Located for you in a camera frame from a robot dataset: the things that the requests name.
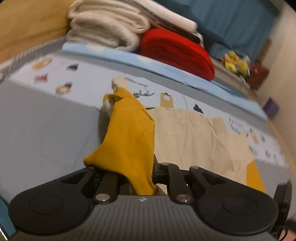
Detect beige and mustard hooded jacket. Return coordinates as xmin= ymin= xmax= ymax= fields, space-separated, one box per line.
xmin=83 ymin=76 xmax=265 ymax=195

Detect grey printed bed sheet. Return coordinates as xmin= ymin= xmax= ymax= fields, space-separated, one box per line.
xmin=1 ymin=41 xmax=290 ymax=201

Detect light blue folded sheet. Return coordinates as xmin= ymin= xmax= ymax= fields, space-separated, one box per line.
xmin=61 ymin=42 xmax=267 ymax=121

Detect red folded blanket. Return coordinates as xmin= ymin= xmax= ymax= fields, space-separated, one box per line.
xmin=140 ymin=29 xmax=215 ymax=81

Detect purple box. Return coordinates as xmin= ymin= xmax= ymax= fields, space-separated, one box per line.
xmin=263 ymin=98 xmax=280 ymax=119

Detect yellow plush toys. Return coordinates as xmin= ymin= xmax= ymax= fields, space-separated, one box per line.
xmin=221 ymin=51 xmax=249 ymax=75

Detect dark red plush cushion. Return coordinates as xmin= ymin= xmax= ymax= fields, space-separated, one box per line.
xmin=247 ymin=61 xmax=270 ymax=90

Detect dark patterned folded cloth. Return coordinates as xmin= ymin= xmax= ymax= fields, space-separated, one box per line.
xmin=150 ymin=20 xmax=201 ymax=44

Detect cream folded blanket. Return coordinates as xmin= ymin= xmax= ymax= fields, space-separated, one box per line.
xmin=67 ymin=1 xmax=151 ymax=52

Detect white folded pillow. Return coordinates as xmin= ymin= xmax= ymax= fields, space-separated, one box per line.
xmin=132 ymin=0 xmax=198 ymax=33

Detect blue curtain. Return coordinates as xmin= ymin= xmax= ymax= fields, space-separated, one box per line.
xmin=158 ymin=1 xmax=280 ymax=62

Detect wooden headboard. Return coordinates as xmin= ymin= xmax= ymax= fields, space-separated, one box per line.
xmin=1 ymin=0 xmax=73 ymax=62

